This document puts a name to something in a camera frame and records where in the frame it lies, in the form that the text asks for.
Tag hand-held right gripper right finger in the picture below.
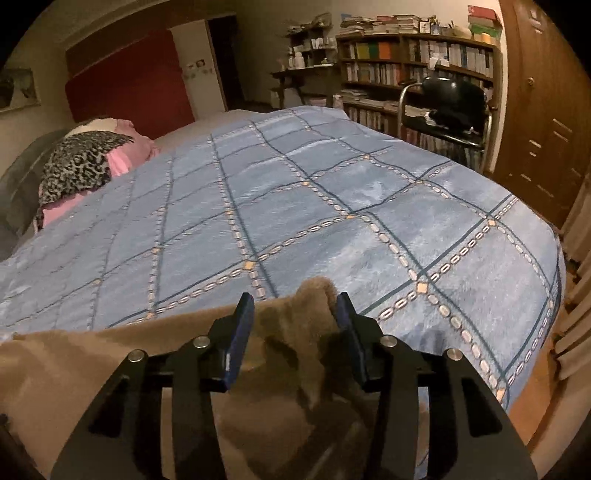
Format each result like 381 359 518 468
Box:
335 292 539 480

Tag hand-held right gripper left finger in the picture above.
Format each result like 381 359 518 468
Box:
50 292 256 480

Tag brown fleece pants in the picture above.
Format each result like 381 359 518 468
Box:
0 276 432 480

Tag blue checked blanket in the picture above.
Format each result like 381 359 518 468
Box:
0 106 567 414

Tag pink pillow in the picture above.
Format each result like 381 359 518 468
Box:
35 119 160 230

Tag leopard print cloth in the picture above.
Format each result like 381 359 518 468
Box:
38 130 136 206

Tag black chair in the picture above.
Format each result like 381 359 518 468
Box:
396 76 493 172

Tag wooden side table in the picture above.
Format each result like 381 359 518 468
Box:
270 65 342 110

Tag grey cushion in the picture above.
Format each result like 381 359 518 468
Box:
0 129 70 262

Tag red headboard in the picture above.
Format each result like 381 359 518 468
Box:
65 30 195 140

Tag wooden bookshelf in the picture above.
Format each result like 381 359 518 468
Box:
336 33 504 174

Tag small cluttered shelf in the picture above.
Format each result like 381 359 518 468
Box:
285 14 339 70

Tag wooden door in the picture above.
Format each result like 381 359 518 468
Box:
490 0 591 230

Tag stack of books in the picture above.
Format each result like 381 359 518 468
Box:
466 6 503 46

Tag framed wall picture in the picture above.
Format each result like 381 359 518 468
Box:
0 67 42 114

